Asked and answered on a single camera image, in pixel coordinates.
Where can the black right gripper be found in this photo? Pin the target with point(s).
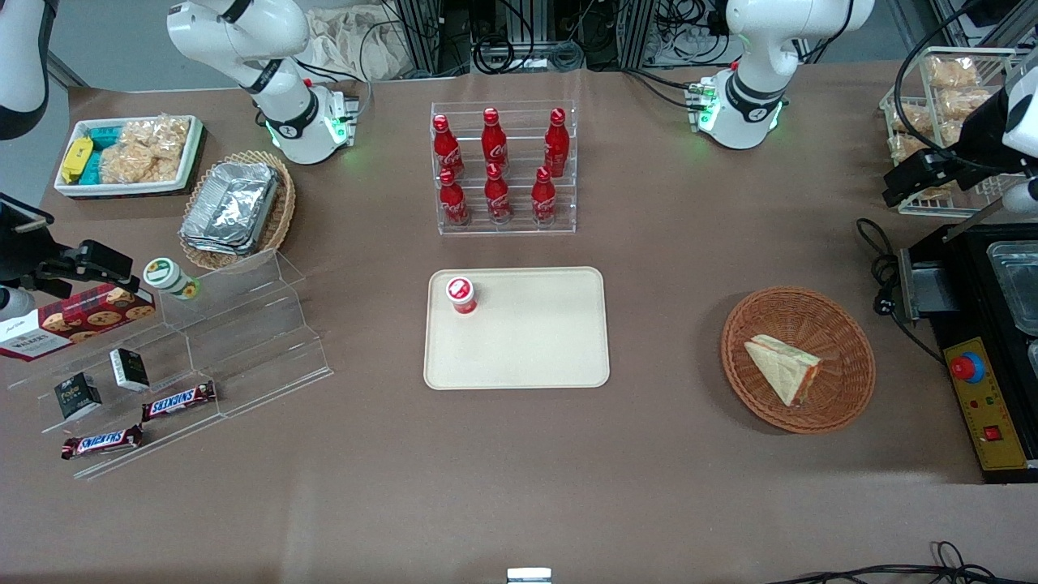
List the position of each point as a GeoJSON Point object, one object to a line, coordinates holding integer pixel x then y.
{"type": "Point", "coordinates": [18, 251]}

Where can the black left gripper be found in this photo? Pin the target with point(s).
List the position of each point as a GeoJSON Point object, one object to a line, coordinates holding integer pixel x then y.
{"type": "Point", "coordinates": [982, 138]}

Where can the triangular sandwich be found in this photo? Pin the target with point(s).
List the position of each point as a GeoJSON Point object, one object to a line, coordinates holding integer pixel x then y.
{"type": "Point", "coordinates": [782, 365]}

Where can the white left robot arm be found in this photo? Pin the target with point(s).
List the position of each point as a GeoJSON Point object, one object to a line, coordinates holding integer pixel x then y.
{"type": "Point", "coordinates": [754, 97]}

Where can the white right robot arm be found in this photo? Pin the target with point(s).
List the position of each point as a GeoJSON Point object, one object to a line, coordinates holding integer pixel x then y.
{"type": "Point", "coordinates": [284, 122]}

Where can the clear metal machine tray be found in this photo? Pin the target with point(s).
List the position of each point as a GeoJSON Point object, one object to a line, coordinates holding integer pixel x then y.
{"type": "Point", "coordinates": [1018, 284]}

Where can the oval tan wicker basket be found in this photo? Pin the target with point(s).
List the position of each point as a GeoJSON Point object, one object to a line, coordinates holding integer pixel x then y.
{"type": "Point", "coordinates": [284, 211]}

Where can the round brown wicker basket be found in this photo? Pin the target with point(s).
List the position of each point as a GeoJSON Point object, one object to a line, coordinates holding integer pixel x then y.
{"type": "Point", "coordinates": [754, 397]}

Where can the beige plastic tray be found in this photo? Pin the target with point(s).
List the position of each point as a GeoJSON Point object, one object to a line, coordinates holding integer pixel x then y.
{"type": "Point", "coordinates": [535, 341]}

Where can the red tartan cookie box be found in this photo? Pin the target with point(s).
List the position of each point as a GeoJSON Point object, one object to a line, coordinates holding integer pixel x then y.
{"type": "Point", "coordinates": [73, 320]}

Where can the green lidded white jar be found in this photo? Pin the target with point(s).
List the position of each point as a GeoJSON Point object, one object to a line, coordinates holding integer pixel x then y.
{"type": "Point", "coordinates": [166, 276]}

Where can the white rectangular bin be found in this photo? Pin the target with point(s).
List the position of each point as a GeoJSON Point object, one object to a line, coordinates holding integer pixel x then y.
{"type": "Point", "coordinates": [122, 188]}

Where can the small black box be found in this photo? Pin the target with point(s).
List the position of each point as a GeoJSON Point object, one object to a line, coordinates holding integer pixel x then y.
{"type": "Point", "coordinates": [77, 396]}
{"type": "Point", "coordinates": [130, 369]}

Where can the yellow snack packet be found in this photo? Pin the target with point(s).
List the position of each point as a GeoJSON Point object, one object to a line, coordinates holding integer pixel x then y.
{"type": "Point", "coordinates": [76, 158]}

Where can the teal snack packets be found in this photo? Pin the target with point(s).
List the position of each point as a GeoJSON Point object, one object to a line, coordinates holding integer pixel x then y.
{"type": "Point", "coordinates": [97, 138]}

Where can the clear bag of rice crackers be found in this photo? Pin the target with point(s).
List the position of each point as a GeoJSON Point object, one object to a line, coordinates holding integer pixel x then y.
{"type": "Point", "coordinates": [146, 150]}

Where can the black sealing machine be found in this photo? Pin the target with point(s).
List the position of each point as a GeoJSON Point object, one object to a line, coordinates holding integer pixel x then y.
{"type": "Point", "coordinates": [961, 324]}

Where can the brown snickers bar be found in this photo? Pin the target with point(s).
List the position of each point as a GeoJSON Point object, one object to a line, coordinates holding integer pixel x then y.
{"type": "Point", "coordinates": [101, 442]}
{"type": "Point", "coordinates": [178, 401]}

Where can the stack of foil containers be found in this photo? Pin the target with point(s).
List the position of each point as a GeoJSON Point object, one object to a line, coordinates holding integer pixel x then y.
{"type": "Point", "coordinates": [231, 207]}

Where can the clear acrylic step shelf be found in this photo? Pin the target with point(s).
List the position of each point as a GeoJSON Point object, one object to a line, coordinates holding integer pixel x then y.
{"type": "Point", "coordinates": [251, 341]}

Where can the red emergency stop button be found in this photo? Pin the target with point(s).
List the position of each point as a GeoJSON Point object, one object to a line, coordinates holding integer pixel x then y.
{"type": "Point", "coordinates": [967, 368]}

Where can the beige crumpled cloth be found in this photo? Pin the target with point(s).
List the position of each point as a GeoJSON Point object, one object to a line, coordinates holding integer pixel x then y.
{"type": "Point", "coordinates": [349, 45]}

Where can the red cola bottle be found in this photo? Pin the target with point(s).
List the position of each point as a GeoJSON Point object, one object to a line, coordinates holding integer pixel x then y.
{"type": "Point", "coordinates": [446, 150]}
{"type": "Point", "coordinates": [454, 203]}
{"type": "Point", "coordinates": [494, 142]}
{"type": "Point", "coordinates": [497, 199]}
{"type": "Point", "coordinates": [543, 201]}
{"type": "Point", "coordinates": [556, 146]}

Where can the red lidded cup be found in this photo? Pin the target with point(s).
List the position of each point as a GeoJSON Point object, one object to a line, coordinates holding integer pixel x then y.
{"type": "Point", "coordinates": [461, 294]}

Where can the clear acrylic bottle rack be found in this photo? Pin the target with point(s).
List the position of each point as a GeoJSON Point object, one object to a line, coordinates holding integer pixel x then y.
{"type": "Point", "coordinates": [519, 229]}

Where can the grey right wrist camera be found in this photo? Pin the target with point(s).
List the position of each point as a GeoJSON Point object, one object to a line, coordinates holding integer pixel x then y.
{"type": "Point", "coordinates": [15, 304]}

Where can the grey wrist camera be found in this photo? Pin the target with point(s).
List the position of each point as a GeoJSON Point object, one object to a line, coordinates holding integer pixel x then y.
{"type": "Point", "coordinates": [15, 304]}
{"type": "Point", "coordinates": [1023, 196]}

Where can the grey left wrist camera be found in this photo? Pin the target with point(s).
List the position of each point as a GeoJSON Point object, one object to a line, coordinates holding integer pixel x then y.
{"type": "Point", "coordinates": [1023, 196]}

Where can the aluminium frame post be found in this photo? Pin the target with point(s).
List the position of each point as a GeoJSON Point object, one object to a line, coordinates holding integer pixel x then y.
{"type": "Point", "coordinates": [422, 36]}
{"type": "Point", "coordinates": [636, 32]}

